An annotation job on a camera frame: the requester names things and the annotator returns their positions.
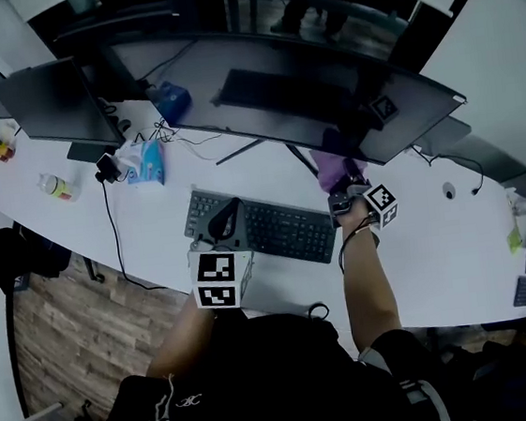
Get large black curved computer monitor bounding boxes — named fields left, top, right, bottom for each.
left=100, top=2, right=475, bottom=204

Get green packet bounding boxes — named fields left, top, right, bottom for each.
left=504, top=221, right=525, bottom=256

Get tangled thin black cables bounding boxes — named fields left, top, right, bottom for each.
left=131, top=109, right=224, bottom=156

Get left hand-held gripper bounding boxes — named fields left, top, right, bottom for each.
left=180, top=195, right=262, bottom=315

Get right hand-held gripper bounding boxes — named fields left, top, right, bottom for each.
left=323, top=153, right=402, bottom=237

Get person's black shirt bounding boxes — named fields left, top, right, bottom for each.
left=79, top=293, right=460, bottom=421

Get black looped cable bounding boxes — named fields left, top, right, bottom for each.
left=307, top=301, right=332, bottom=323

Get dark grey keyboard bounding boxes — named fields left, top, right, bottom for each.
left=179, top=173, right=341, bottom=281

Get person's right forearm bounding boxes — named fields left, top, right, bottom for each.
left=333, top=207, right=405, bottom=355

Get person's left forearm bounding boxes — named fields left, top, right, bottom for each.
left=138, top=293, right=224, bottom=385

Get black office chair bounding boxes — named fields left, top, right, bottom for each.
left=0, top=218, right=77, bottom=296

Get purple cloth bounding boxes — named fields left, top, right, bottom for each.
left=308, top=143, right=369, bottom=197

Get black webcam cable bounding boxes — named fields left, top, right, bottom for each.
left=99, top=173, right=168, bottom=296

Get yellow and red toy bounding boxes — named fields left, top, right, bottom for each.
left=0, top=136, right=20, bottom=164

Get clear bottle with yellow label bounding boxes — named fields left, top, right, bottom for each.
left=35, top=169, right=80, bottom=206

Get blue tissue packet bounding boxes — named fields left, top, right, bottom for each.
left=121, top=137, right=169, bottom=190

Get black cable with plug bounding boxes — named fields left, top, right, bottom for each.
left=410, top=136, right=488, bottom=203

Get small black flat monitor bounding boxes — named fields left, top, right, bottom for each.
left=0, top=51, right=128, bottom=175

